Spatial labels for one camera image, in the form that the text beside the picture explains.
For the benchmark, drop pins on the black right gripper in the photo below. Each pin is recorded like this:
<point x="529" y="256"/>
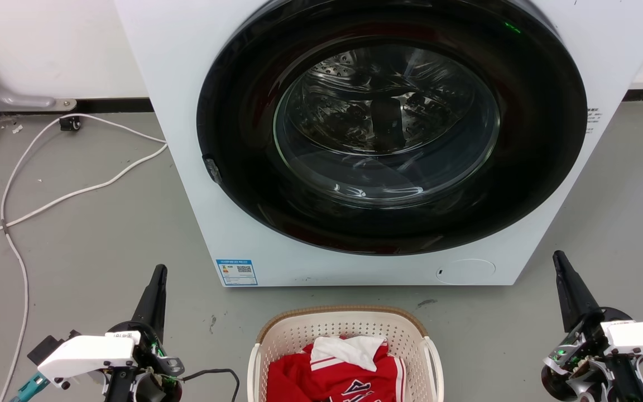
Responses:
<point x="584" y="357"/>

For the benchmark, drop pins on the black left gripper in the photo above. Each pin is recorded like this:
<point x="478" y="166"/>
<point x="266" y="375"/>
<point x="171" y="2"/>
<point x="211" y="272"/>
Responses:
<point x="151" y="365"/>

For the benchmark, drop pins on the beige plastic laundry basket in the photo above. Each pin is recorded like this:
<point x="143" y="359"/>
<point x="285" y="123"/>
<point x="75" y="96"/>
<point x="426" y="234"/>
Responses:
<point x="299" y="329"/>

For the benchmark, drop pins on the blue energy label sticker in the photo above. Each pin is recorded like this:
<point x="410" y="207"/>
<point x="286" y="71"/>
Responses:
<point x="236" y="272"/>

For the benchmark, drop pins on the round white filter cover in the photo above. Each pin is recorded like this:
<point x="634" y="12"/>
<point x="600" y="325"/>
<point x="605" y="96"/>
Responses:
<point x="465" y="271"/>

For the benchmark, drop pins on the black round washer door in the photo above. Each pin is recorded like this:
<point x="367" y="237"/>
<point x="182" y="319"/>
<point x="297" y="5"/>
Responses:
<point x="528" y="167"/>

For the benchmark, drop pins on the red sports jersey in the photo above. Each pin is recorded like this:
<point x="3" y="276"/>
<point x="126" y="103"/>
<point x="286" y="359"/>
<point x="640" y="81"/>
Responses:
<point x="321" y="379"/>

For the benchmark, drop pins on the small black floor caster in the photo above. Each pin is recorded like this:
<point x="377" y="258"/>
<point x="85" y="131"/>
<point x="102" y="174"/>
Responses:
<point x="69" y="123"/>

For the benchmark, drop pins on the white cloth garment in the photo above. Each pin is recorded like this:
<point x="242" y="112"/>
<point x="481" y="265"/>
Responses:
<point x="349" y="349"/>

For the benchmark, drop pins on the white front-load washing machine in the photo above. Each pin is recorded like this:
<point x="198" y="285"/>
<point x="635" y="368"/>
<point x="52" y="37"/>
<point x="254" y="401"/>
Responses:
<point x="187" y="84"/>

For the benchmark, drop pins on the grey metal floor pipe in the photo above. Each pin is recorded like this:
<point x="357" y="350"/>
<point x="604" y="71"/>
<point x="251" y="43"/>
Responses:
<point x="14" y="100"/>

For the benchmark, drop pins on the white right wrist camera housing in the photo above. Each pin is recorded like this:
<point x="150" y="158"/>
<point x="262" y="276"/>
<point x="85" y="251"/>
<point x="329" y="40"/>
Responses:
<point x="642" y="335"/>

